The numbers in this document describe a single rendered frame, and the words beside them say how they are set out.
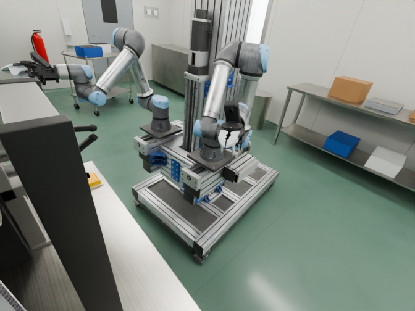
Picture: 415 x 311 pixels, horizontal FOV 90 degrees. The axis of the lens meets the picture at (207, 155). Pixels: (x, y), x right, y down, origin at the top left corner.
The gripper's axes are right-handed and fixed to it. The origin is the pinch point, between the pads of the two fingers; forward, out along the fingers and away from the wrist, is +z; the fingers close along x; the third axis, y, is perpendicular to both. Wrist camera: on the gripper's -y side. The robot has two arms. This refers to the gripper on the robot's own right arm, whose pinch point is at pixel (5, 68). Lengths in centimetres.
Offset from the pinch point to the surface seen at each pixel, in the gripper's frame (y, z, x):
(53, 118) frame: 80, -20, -84
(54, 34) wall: -297, -25, 247
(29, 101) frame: 76, -18, -80
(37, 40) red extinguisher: -275, 2, 240
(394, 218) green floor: 173, -282, 21
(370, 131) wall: 78, -357, 28
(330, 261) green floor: 168, -172, 27
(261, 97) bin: -37, -282, 103
